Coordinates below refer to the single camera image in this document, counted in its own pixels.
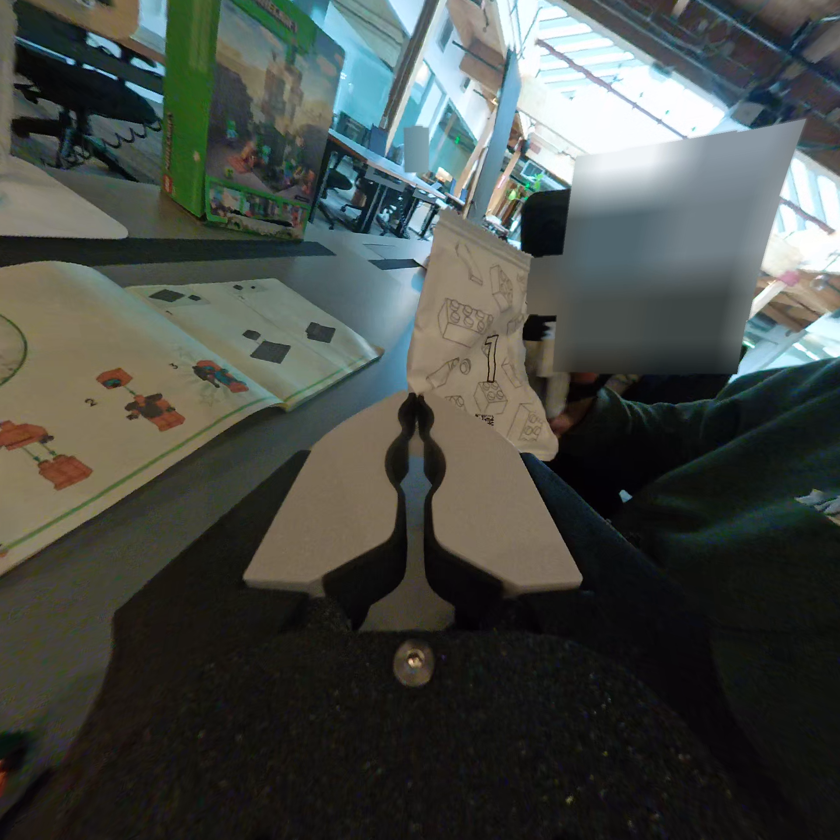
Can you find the wooden table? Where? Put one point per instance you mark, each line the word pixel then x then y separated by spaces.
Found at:
pixel 131 40

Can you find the green toy brick box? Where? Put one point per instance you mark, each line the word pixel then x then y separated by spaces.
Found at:
pixel 250 118

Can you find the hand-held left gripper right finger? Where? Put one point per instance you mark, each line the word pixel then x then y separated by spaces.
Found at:
pixel 505 512

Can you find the white plastic parts bag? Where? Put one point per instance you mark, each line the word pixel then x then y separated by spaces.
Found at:
pixel 473 328

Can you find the white instruction booklet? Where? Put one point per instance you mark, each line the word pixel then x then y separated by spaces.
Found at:
pixel 131 381

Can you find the black office table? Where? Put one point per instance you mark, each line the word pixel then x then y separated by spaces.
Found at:
pixel 381 171

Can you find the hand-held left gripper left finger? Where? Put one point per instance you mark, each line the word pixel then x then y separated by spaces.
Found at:
pixel 328 512

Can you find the black office chair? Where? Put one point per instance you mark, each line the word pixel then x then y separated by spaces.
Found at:
pixel 79 92

